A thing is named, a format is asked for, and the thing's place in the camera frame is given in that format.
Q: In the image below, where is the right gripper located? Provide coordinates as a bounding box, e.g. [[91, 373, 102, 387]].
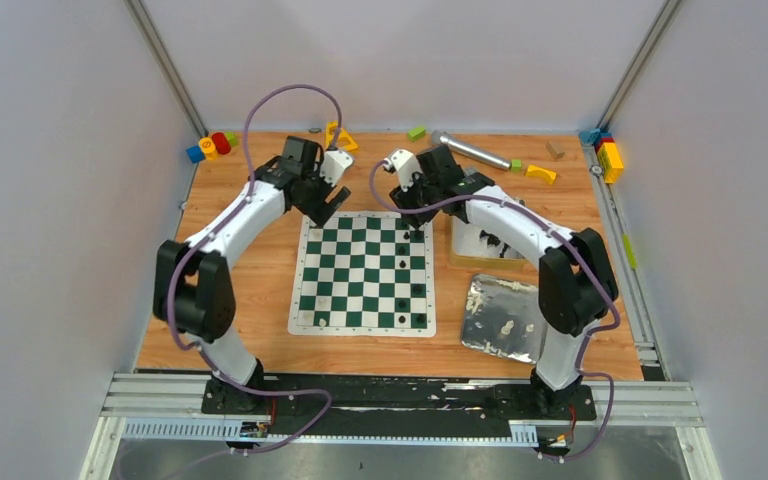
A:
[[391, 169, 442, 229]]

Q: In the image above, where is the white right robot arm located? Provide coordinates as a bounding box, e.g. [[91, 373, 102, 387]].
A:
[[372, 145, 621, 418]]

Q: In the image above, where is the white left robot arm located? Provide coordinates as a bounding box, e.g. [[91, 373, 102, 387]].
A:
[[152, 136, 354, 413]]

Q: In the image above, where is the metal tin with black pieces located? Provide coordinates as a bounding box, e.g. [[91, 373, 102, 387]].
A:
[[448, 217, 528, 271]]

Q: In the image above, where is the green white chess mat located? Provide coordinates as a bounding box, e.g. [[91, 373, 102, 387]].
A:
[[287, 211, 437, 338]]

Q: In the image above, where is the silver microphone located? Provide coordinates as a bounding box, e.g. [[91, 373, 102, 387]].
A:
[[430, 130, 512, 170]]

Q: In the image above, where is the yellow arch block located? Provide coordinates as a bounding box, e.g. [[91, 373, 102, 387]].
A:
[[525, 165, 557, 185]]

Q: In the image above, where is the colourful cylinder block row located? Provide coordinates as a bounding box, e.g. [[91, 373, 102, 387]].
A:
[[185, 131, 240, 164]]

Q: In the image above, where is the tan wooden block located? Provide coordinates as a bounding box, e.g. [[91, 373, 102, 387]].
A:
[[546, 142, 565, 160]]

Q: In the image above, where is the metal tin lid tray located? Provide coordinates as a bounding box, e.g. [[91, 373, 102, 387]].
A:
[[460, 274, 547, 365]]

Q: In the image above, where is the yellow red blue brick tower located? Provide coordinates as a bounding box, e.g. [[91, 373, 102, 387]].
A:
[[594, 132, 624, 184]]

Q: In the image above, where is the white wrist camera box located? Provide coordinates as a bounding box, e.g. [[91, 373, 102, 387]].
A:
[[385, 148, 422, 191]]

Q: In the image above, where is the green block near wall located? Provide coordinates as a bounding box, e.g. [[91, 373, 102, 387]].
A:
[[407, 125, 427, 141]]

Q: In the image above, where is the yellow triangular frame block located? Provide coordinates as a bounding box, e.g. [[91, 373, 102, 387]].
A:
[[324, 121, 359, 152]]

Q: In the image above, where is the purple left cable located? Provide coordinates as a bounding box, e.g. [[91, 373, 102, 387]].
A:
[[165, 84, 345, 476]]

